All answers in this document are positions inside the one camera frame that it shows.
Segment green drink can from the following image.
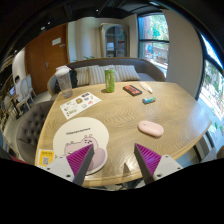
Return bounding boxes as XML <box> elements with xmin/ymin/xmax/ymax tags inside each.
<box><xmin>104</xmin><ymin>68</ymin><xmax>116</xmax><ymax>94</ymax></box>

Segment black-framed window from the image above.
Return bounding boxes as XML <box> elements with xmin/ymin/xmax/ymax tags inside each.
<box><xmin>196</xmin><ymin>33</ymin><xmax>224</xmax><ymax>134</ymax></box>
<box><xmin>137</xmin><ymin>13</ymin><xmax>170</xmax><ymax>73</ymax></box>

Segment brown curved sofa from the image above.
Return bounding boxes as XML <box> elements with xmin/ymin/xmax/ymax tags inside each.
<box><xmin>47</xmin><ymin>57</ymin><xmax>167</xmax><ymax>96</ymax></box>

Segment pink computer mouse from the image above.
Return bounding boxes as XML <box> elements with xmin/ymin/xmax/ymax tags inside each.
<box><xmin>137</xmin><ymin>120</ymin><xmax>165</xmax><ymax>139</ymax></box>

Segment black backpack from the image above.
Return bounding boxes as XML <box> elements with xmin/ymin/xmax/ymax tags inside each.
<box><xmin>53</xmin><ymin>69</ymin><xmax>79</xmax><ymax>94</ymax></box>

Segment striped cushion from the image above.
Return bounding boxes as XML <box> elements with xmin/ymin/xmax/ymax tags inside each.
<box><xmin>87</xmin><ymin>65</ymin><xmax>116</xmax><ymax>85</ymax></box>
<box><xmin>74</xmin><ymin>66</ymin><xmax>91</xmax><ymax>87</ymax></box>
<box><xmin>114</xmin><ymin>64</ymin><xmax>141</xmax><ymax>83</ymax></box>

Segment grey tufted chair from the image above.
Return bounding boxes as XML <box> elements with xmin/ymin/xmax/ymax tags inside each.
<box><xmin>15</xmin><ymin>99</ymin><xmax>56</xmax><ymax>166</ymax></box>

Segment brown wooden door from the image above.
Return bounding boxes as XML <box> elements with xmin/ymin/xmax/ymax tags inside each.
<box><xmin>25</xmin><ymin>23</ymin><xmax>70</xmax><ymax>96</ymax></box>

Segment black and orange box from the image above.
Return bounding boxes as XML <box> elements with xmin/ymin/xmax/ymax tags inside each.
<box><xmin>122</xmin><ymin>84</ymin><xmax>143</xmax><ymax>97</ymax></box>

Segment white sticker sheet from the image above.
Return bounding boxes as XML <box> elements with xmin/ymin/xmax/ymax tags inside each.
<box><xmin>59</xmin><ymin>91</ymin><xmax>103</xmax><ymax>121</ymax></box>

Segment yellow card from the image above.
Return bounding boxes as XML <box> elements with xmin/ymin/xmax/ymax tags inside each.
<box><xmin>36</xmin><ymin>148</ymin><xmax>56</xmax><ymax>169</ymax></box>

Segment arched glass-door cabinet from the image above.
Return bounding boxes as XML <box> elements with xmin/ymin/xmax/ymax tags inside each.
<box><xmin>98</xmin><ymin>22</ymin><xmax>131</xmax><ymax>59</ymax></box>

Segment clear tumbler with white lid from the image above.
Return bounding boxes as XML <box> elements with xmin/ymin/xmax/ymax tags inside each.
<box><xmin>54</xmin><ymin>65</ymin><xmax>74</xmax><ymax>100</ymax></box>

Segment white round hippo mouse pad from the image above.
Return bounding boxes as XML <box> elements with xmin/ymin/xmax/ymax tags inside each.
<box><xmin>52</xmin><ymin>116</ymin><xmax>111</xmax><ymax>176</ymax></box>

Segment small teal pack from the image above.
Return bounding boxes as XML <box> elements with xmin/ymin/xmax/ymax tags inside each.
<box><xmin>142</xmin><ymin>96</ymin><xmax>157</xmax><ymax>105</ymax></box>

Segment person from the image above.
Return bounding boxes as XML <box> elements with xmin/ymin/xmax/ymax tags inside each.
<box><xmin>13</xmin><ymin>75</ymin><xmax>24</xmax><ymax>101</ymax></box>

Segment white chair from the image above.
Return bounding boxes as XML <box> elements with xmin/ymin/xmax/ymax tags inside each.
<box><xmin>17</xmin><ymin>74</ymin><xmax>37</xmax><ymax>112</ymax></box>

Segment laptop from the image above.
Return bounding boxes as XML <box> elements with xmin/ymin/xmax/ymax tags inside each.
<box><xmin>8</xmin><ymin>85</ymin><xmax>17</xmax><ymax>97</ymax></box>

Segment white plastic tube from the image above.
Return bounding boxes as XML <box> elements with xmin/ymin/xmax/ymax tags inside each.
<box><xmin>138</xmin><ymin>81</ymin><xmax>154</xmax><ymax>95</ymax></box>

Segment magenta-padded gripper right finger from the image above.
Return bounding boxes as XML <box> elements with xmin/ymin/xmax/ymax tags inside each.
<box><xmin>133</xmin><ymin>142</ymin><xmax>184</xmax><ymax>185</ymax></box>

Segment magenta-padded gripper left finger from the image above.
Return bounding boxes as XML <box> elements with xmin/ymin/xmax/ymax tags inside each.
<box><xmin>44</xmin><ymin>143</ymin><xmax>96</xmax><ymax>187</ymax></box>

